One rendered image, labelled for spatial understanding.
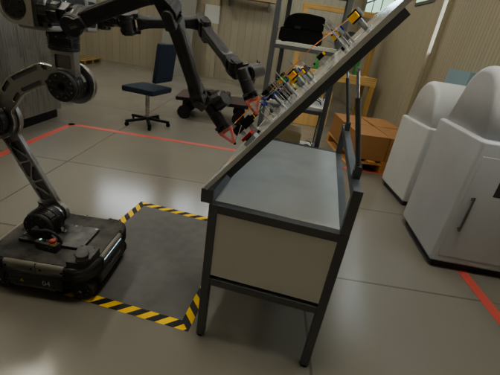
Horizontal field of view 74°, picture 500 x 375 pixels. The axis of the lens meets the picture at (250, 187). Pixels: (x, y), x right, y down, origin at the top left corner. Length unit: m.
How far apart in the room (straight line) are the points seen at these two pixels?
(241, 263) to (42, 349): 1.04
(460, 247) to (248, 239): 1.98
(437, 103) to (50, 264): 3.53
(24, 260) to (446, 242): 2.82
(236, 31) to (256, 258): 10.07
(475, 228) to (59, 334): 2.79
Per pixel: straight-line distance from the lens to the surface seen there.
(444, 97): 3.91
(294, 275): 1.53
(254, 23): 11.19
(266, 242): 1.45
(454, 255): 3.07
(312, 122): 6.72
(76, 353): 1.94
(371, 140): 4.67
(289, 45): 2.45
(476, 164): 2.76
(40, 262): 2.10
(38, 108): 5.20
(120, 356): 1.89
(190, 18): 1.93
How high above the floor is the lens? 1.48
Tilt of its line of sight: 25 degrees down
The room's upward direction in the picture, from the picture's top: 9 degrees clockwise
